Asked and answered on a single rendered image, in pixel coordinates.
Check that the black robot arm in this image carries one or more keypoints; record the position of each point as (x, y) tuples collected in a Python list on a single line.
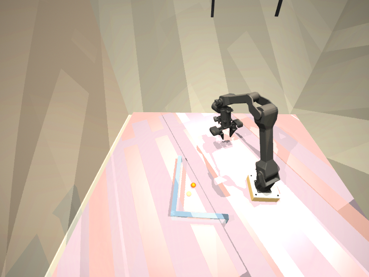
[(265, 117)]

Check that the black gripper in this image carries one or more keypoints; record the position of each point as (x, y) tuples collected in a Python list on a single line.
[(225, 124)]

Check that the clear low corner walls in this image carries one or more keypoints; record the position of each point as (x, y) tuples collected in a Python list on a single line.
[(194, 219)]

